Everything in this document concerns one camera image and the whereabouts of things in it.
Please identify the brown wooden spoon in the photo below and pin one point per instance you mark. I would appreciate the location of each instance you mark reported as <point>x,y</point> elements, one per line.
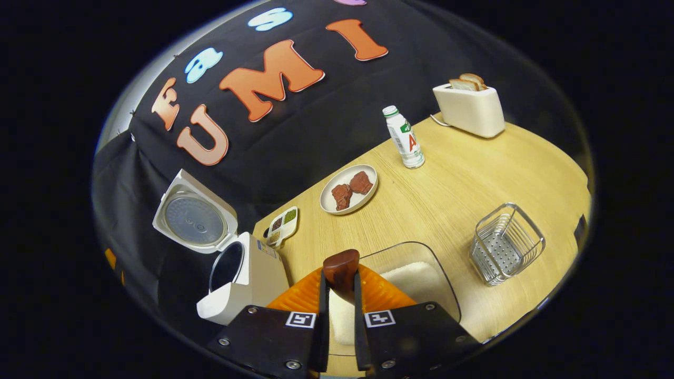
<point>341,271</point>

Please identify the divided white seasoning dish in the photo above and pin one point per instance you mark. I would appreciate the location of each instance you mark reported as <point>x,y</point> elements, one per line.
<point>281,227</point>

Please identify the brown meat piece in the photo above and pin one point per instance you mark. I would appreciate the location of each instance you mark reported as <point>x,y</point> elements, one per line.
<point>361,182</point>
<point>342,197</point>

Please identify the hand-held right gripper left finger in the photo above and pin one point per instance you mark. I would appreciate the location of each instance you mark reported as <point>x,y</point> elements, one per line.
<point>323,337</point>

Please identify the round white plate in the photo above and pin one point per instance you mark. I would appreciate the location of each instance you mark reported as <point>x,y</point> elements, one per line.
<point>363,202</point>

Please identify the clear plastic container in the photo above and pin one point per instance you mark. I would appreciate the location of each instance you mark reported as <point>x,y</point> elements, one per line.
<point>437,284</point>

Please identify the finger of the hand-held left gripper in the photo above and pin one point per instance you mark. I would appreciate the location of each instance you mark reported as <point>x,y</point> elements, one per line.
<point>110,258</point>

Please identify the white toaster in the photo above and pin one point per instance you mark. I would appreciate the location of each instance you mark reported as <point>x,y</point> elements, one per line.
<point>468,113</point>

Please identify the white drink bottle green cap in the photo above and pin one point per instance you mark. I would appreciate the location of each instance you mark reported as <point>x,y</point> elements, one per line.
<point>406,142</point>

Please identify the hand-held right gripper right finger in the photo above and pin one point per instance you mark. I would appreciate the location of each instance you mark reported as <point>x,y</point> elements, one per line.
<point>359,337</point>

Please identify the bread slice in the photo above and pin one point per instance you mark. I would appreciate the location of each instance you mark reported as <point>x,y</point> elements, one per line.
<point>463,85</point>
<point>476,79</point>

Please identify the white rice cooker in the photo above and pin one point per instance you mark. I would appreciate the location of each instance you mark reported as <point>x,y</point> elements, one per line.
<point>263,279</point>

